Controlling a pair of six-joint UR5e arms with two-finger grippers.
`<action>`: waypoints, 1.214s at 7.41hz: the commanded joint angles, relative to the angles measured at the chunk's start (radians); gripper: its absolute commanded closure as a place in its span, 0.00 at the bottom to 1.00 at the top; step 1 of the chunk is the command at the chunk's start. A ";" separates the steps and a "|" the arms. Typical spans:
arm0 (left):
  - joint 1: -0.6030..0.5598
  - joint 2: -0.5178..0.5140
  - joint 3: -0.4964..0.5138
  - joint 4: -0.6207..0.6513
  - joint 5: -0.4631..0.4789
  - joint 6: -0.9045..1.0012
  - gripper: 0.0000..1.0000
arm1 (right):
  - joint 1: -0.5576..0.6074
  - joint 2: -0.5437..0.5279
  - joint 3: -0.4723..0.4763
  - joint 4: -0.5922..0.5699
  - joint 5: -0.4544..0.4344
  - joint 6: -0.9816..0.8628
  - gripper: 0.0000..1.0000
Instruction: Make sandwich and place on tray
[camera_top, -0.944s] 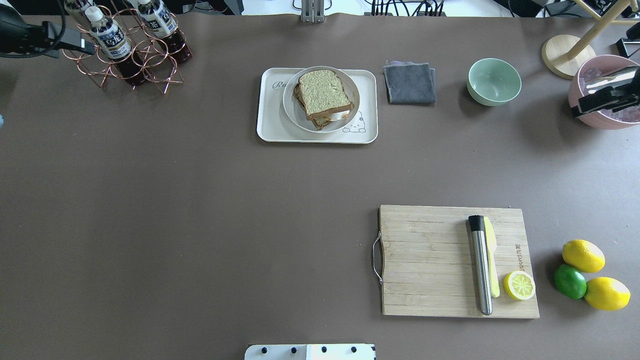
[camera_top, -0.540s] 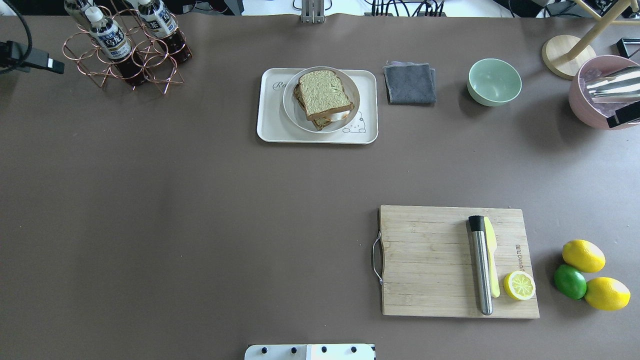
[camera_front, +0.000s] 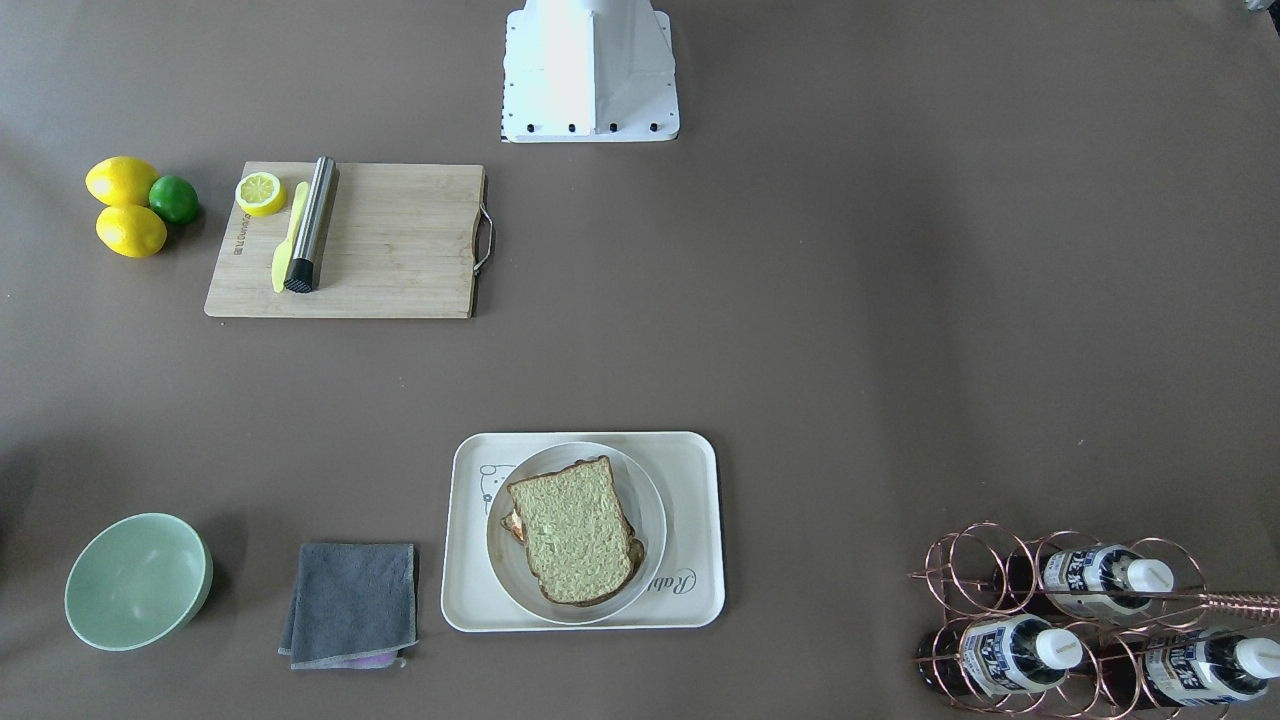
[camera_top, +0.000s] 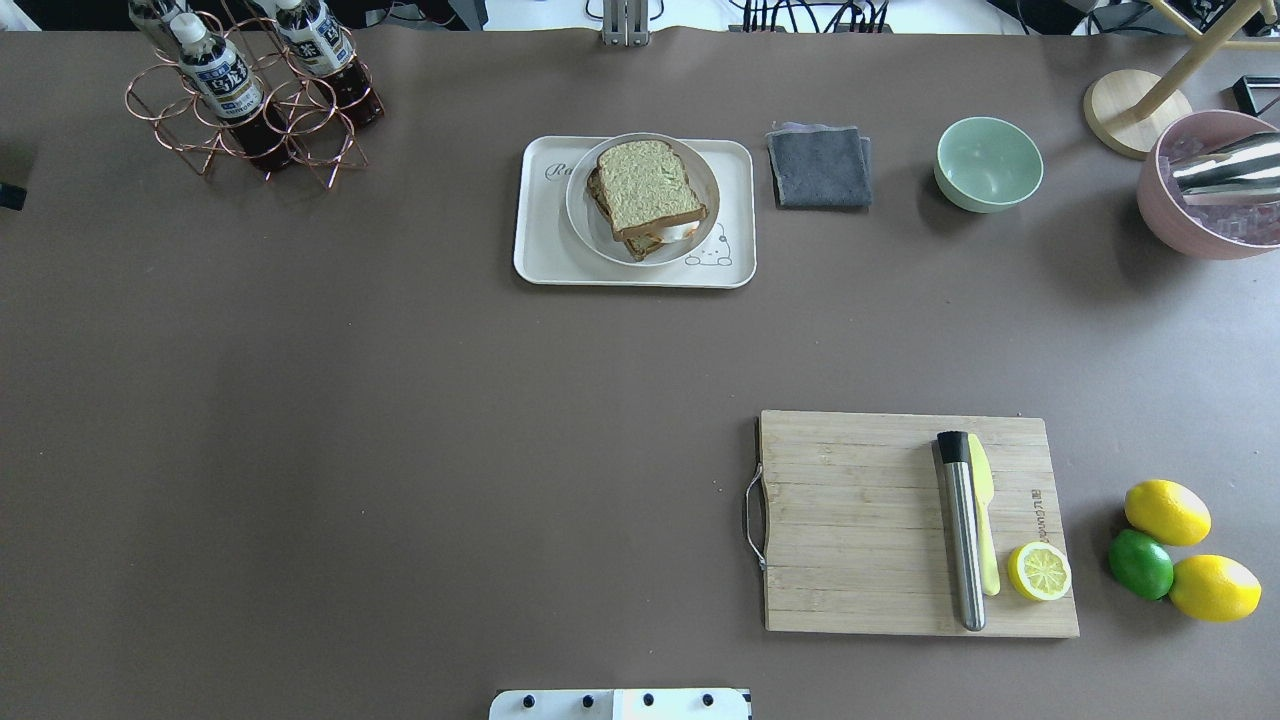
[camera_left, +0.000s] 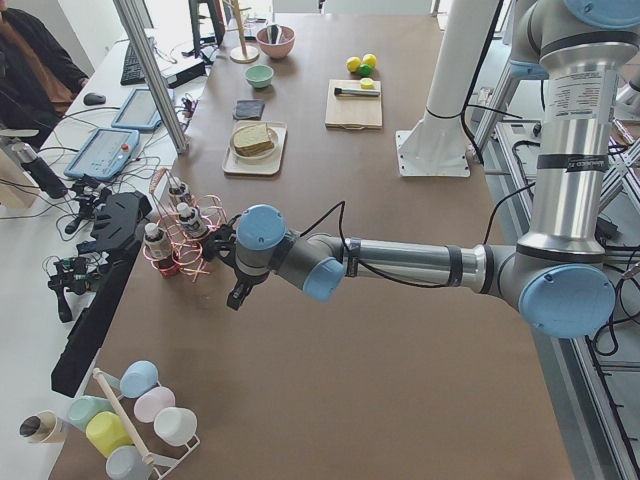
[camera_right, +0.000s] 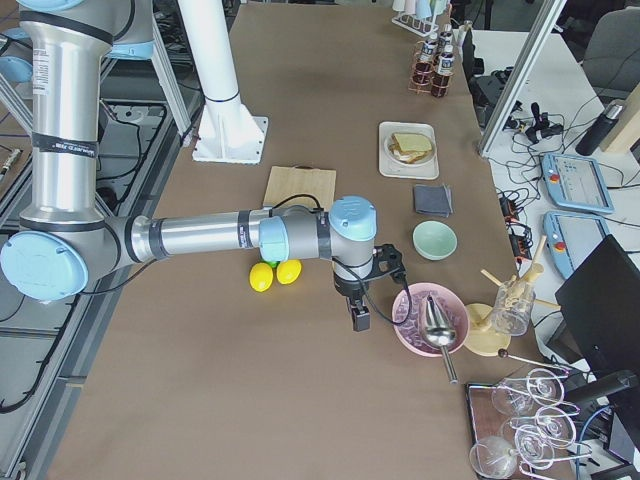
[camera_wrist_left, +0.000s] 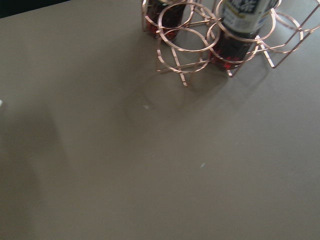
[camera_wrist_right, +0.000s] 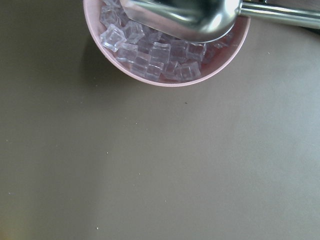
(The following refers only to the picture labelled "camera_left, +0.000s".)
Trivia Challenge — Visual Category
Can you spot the bread slice top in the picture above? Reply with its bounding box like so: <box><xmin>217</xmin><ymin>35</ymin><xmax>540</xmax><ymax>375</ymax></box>
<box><xmin>232</xmin><ymin>123</ymin><xmax>272</xmax><ymax>149</ymax></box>

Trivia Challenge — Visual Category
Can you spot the white mint cup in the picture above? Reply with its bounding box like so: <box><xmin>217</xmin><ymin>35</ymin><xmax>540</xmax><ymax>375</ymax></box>
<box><xmin>153</xmin><ymin>407</ymin><xmax>197</xmax><ymax>446</ymax></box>

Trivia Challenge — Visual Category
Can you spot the green lime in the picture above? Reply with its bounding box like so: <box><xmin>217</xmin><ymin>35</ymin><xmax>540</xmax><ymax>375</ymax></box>
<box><xmin>356</xmin><ymin>63</ymin><xmax>374</xmax><ymax>78</ymax></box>

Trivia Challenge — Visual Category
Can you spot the grey folded cloth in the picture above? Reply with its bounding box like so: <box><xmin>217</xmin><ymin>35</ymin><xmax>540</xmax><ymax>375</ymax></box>
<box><xmin>233</xmin><ymin>99</ymin><xmax>265</xmax><ymax>120</ymax></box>

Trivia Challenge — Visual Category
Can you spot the white round plate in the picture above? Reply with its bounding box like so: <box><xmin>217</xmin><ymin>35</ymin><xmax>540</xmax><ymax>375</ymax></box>
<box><xmin>230</xmin><ymin>123</ymin><xmax>278</xmax><ymax>158</ymax></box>

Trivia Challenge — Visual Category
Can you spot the seated person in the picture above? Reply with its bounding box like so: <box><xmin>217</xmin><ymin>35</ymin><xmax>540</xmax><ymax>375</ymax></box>
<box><xmin>1</xmin><ymin>1</ymin><xmax>89</xmax><ymax>149</ymax></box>

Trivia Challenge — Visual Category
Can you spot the black water bottle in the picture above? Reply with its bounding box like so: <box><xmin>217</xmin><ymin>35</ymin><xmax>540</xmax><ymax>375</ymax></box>
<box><xmin>11</xmin><ymin>142</ymin><xmax>68</xmax><ymax>199</ymax></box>

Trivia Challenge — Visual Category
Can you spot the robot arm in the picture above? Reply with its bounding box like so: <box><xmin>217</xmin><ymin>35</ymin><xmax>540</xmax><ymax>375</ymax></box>
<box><xmin>205</xmin><ymin>1</ymin><xmax>639</xmax><ymax>338</ymax></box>

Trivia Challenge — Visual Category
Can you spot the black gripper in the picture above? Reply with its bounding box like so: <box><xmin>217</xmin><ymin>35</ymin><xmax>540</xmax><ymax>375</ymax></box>
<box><xmin>226</xmin><ymin>267</ymin><xmax>269</xmax><ymax>310</ymax></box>

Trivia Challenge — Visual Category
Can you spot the copper wire bottle rack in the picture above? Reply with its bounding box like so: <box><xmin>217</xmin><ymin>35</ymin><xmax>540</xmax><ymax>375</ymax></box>
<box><xmin>142</xmin><ymin>167</ymin><xmax>228</xmax><ymax>282</ymax></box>

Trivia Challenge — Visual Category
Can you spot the black keyboard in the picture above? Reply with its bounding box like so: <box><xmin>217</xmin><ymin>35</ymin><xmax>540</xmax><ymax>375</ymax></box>
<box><xmin>120</xmin><ymin>44</ymin><xmax>145</xmax><ymax>86</ymax></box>

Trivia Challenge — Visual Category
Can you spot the steel ice scoop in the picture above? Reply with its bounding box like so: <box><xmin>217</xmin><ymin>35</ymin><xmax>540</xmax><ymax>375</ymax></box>
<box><xmin>266</xmin><ymin>24</ymin><xmax>283</xmax><ymax>45</ymax></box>

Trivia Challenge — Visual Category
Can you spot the black computer mouse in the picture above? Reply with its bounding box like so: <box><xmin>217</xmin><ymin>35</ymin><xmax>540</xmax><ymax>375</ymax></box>
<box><xmin>83</xmin><ymin>92</ymin><xmax>106</xmax><ymax>106</ymax></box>

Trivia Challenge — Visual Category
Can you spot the tea bottle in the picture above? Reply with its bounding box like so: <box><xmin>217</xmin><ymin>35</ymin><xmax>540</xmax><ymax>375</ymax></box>
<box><xmin>176</xmin><ymin>202</ymin><xmax>210</xmax><ymax>247</ymax></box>
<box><xmin>169</xmin><ymin>183</ymin><xmax>193</xmax><ymax>210</ymax></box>
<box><xmin>144</xmin><ymin>222</ymin><xmax>178</xmax><ymax>277</ymax></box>

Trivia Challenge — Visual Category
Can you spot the steel cylinder tool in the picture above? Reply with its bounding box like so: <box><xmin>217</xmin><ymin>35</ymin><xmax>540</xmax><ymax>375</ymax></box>
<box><xmin>334</xmin><ymin>87</ymin><xmax>381</xmax><ymax>97</ymax></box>

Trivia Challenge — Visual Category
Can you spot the steel tumbler cup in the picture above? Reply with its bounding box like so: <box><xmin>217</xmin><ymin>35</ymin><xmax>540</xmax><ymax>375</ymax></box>
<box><xmin>19</xmin><ymin>410</ymin><xmax>68</xmax><ymax>443</ymax></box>

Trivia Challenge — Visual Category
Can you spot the teach pendant far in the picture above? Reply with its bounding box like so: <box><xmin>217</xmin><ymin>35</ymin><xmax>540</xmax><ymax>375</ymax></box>
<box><xmin>111</xmin><ymin>88</ymin><xmax>161</xmax><ymax>133</ymax></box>

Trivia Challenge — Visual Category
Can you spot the teach pendant near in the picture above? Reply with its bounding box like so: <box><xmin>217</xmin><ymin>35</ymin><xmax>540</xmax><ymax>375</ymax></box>
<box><xmin>64</xmin><ymin>128</ymin><xmax>140</xmax><ymax>181</ymax></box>

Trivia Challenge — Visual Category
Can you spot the cream rabbit tray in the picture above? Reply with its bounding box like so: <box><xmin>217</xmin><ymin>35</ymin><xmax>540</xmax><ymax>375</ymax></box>
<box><xmin>222</xmin><ymin>120</ymin><xmax>287</xmax><ymax>176</ymax></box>

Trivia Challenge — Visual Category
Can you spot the mint green bowl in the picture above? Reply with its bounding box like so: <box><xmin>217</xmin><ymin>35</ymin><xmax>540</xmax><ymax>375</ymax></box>
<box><xmin>245</xmin><ymin>64</ymin><xmax>274</xmax><ymax>89</ymax></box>

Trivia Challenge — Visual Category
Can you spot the teach pendant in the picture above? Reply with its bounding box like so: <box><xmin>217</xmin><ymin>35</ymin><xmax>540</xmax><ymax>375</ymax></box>
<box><xmin>64</xmin><ymin>128</ymin><xmax>140</xmax><ymax>181</ymax></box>
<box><xmin>111</xmin><ymin>88</ymin><xmax>161</xmax><ymax>133</ymax></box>

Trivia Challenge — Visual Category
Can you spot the wooden cutting board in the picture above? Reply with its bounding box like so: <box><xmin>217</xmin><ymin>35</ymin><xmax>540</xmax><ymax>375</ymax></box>
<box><xmin>325</xmin><ymin>79</ymin><xmax>383</xmax><ymax>130</ymax></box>

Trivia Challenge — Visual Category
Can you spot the aluminium frame post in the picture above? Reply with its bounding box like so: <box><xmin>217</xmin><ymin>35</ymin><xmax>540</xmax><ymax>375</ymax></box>
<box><xmin>113</xmin><ymin>0</ymin><xmax>188</xmax><ymax>154</ymax></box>

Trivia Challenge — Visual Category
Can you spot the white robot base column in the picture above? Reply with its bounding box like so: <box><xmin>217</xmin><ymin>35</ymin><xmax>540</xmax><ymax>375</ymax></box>
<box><xmin>396</xmin><ymin>0</ymin><xmax>502</xmax><ymax>177</ymax></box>

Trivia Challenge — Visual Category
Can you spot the green cup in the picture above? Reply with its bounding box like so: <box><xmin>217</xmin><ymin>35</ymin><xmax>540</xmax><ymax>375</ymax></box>
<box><xmin>67</xmin><ymin>395</ymin><xmax>113</xmax><ymax>431</ymax></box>

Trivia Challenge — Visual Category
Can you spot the pink cup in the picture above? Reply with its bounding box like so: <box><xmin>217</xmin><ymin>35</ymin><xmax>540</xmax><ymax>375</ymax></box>
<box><xmin>133</xmin><ymin>386</ymin><xmax>176</xmax><ymax>423</ymax></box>

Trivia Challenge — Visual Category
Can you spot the grey blue cup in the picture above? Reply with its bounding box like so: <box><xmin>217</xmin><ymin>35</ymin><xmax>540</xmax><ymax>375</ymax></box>
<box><xmin>105</xmin><ymin>445</ymin><xmax>152</xmax><ymax>480</ymax></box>

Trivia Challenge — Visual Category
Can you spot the wooden mug tree stand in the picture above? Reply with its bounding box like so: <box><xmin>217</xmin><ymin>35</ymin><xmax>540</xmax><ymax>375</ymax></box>
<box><xmin>224</xmin><ymin>0</ymin><xmax>260</xmax><ymax>64</ymax></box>

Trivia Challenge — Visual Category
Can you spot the yellow cup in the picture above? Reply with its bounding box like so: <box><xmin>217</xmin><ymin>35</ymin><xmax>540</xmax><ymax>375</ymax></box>
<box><xmin>85</xmin><ymin>411</ymin><xmax>133</xmax><ymax>458</ymax></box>

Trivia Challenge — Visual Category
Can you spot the light blue cup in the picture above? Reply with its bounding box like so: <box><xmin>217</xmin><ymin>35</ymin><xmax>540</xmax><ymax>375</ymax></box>
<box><xmin>120</xmin><ymin>360</ymin><xmax>159</xmax><ymax>399</ymax></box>

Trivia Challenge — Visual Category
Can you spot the pink bowl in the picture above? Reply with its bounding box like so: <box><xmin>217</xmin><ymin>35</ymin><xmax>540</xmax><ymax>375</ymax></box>
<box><xmin>256</xmin><ymin>24</ymin><xmax>296</xmax><ymax>59</ymax></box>

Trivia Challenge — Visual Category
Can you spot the half lemon slice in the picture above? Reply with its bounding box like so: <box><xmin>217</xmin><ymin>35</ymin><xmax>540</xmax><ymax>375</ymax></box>
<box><xmin>360</xmin><ymin>77</ymin><xmax>375</xmax><ymax>90</ymax></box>

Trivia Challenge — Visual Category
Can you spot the yellow lemon near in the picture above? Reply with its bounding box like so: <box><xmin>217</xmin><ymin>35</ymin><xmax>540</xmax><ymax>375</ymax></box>
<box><xmin>362</xmin><ymin>53</ymin><xmax>377</xmax><ymax>69</ymax></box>

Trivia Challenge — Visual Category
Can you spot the white wire cup rack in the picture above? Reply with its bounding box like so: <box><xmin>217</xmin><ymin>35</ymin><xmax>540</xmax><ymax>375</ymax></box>
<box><xmin>147</xmin><ymin>384</ymin><xmax>202</xmax><ymax>480</ymax></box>

